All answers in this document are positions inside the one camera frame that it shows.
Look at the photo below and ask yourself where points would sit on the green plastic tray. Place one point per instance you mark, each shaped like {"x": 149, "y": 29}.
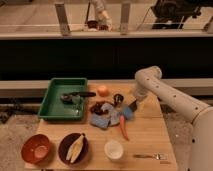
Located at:
{"x": 53, "y": 109}

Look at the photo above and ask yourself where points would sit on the small metal cup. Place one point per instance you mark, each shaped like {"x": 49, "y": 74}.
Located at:
{"x": 118, "y": 99}

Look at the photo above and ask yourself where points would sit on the pale corn husk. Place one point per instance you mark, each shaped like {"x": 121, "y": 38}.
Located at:
{"x": 75, "y": 149}

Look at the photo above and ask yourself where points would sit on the grey plate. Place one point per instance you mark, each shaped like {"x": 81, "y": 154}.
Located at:
{"x": 114, "y": 114}

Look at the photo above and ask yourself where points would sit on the right grey post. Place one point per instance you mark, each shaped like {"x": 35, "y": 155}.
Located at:
{"x": 125, "y": 12}

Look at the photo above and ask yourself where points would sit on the orange carrot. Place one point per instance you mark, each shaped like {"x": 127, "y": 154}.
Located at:
{"x": 123, "y": 128}

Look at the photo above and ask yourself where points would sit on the white paper cup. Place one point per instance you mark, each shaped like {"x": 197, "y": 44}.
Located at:
{"x": 113, "y": 150}

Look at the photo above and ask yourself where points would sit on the black handled scoop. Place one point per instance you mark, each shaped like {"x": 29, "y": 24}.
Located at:
{"x": 75, "y": 97}

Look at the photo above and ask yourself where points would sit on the metal fork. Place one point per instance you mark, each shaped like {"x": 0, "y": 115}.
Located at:
{"x": 155, "y": 156}

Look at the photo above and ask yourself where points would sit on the background black machine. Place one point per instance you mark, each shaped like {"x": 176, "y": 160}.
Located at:
{"x": 172, "y": 14}

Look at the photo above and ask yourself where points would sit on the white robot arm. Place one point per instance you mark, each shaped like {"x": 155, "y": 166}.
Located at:
{"x": 198, "y": 113}

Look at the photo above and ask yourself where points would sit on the orange bowl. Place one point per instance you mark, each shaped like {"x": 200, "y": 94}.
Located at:
{"x": 36, "y": 149}

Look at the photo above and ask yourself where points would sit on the black and blue eraser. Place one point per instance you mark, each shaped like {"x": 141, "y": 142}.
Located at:
{"x": 128, "y": 111}

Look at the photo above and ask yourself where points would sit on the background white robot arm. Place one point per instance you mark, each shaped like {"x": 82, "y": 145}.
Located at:
{"x": 102, "y": 18}

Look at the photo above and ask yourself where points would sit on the grey post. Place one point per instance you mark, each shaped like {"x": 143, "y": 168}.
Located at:
{"x": 125, "y": 12}
{"x": 62, "y": 18}

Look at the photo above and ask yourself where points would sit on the blue cloth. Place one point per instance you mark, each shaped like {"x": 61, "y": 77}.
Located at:
{"x": 99, "y": 121}

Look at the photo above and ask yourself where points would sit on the dark brown bowl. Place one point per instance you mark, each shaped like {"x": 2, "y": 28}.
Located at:
{"x": 66, "y": 143}

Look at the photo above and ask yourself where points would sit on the orange fruit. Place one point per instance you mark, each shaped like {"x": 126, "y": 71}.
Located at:
{"x": 103, "y": 91}

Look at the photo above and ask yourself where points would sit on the left grey post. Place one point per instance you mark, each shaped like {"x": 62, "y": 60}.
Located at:
{"x": 62, "y": 18}

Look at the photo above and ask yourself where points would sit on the dark grape bunch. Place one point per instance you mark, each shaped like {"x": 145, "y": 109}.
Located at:
{"x": 97, "y": 108}

